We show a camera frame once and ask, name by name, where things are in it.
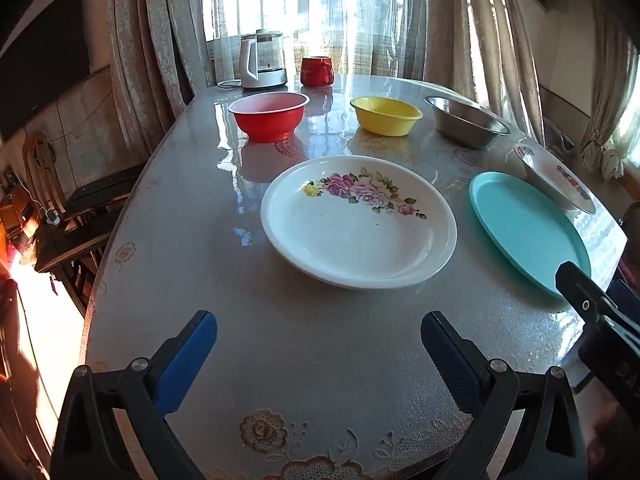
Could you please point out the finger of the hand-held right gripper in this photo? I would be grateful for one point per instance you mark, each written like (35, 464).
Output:
(582, 292)

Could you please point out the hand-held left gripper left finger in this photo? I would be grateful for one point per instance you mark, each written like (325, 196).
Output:
(186, 360)

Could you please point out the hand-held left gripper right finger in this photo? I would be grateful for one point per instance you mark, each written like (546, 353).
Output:
(450, 360)

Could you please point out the teal plastic plate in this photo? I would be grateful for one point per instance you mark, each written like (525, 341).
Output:
(520, 230)

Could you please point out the large patterned plate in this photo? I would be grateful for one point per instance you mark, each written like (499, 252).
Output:
(560, 180)

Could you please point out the white floral plate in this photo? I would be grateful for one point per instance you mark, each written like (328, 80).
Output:
(360, 240)

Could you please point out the stainless steel bowl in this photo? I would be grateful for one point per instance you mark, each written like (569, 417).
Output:
(465, 122)

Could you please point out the yellow plastic bowl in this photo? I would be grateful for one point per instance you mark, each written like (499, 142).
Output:
(385, 122)

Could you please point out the red plastic bowl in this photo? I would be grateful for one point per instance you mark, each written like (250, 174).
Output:
(267, 122)

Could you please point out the dark wooden chair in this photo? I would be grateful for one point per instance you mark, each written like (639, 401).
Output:
(75, 240)

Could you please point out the tied beige curtain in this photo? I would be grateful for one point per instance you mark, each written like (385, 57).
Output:
(610, 110)

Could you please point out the round-back wooden chair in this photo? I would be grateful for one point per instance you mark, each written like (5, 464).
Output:
(40, 165)

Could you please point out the beige velvet curtain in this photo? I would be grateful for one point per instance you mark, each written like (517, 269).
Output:
(480, 35)
(150, 35)

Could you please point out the white glass electric kettle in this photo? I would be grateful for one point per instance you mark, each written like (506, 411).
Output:
(250, 65)

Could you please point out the red mug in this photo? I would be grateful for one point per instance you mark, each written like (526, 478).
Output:
(316, 72)

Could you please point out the sheer white curtain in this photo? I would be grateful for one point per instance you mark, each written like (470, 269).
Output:
(310, 10)

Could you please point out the black wall television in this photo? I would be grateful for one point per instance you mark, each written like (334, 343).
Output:
(40, 70)

